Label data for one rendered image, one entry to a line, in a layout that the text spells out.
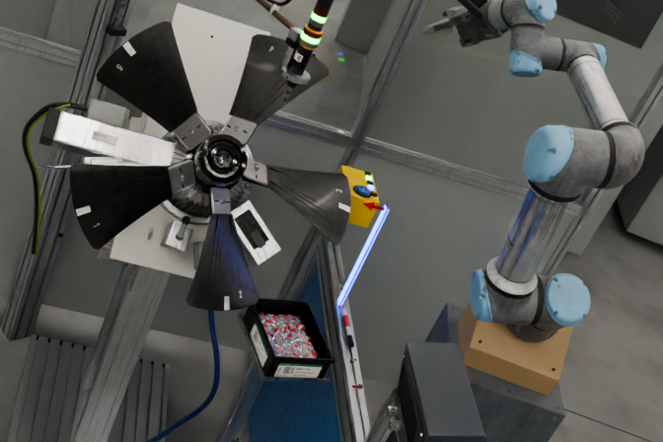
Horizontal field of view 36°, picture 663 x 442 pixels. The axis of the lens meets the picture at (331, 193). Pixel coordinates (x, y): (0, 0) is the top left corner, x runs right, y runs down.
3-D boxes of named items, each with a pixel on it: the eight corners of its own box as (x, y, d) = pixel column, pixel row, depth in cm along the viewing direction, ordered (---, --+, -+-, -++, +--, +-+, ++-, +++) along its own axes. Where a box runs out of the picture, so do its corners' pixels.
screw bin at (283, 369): (240, 317, 264) (250, 296, 260) (299, 321, 272) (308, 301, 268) (263, 379, 248) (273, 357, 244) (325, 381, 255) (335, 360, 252)
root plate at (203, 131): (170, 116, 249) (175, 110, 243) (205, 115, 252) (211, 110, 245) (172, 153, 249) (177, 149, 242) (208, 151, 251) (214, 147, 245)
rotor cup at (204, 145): (182, 136, 252) (190, 128, 240) (240, 135, 256) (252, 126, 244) (185, 195, 251) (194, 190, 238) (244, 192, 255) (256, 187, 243)
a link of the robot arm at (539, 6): (536, 19, 230) (538, -18, 231) (498, 27, 238) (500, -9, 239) (557, 27, 235) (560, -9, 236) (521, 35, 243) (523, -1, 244)
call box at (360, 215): (328, 192, 301) (340, 163, 296) (359, 201, 304) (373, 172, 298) (332, 223, 287) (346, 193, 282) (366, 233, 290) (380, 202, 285)
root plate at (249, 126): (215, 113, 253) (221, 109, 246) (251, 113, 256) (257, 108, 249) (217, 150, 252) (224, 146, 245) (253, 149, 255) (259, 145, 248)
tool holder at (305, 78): (268, 63, 238) (283, 27, 233) (291, 63, 243) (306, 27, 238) (292, 85, 233) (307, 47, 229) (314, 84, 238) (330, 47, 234)
